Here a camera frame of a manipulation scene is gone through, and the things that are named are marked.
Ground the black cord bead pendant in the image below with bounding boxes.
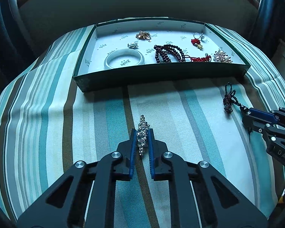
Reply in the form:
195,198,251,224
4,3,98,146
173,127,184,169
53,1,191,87
223,82,249,115

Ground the pearl cluster brooch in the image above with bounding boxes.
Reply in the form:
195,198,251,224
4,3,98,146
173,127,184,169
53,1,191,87
213,49,233,63

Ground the silver rhinestone hair clip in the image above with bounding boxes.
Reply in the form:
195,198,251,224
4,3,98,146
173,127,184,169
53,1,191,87
137,115,150,157

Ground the red knot gold charm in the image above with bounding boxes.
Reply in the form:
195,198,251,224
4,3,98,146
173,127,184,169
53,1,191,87
191,39,203,50

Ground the dark red bead bracelet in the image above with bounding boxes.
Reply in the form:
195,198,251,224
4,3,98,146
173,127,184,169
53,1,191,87
153,44,212,64

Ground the gold coin chain necklace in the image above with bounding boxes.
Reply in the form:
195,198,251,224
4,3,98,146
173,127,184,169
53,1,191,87
135,30,153,43

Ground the pearl flower brooch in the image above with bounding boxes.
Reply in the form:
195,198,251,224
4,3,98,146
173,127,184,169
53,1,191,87
127,42,138,49

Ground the pale jade bangle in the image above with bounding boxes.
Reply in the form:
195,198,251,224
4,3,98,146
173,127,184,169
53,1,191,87
104,48,145,70

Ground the dark green jewelry box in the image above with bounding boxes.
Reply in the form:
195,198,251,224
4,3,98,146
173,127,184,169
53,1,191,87
73,17,250,92

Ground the striped teal tablecloth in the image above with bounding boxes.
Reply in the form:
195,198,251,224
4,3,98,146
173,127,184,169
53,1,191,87
0,26,285,224

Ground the blue curtain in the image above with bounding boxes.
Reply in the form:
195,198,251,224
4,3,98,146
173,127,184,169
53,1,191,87
248,0,285,58

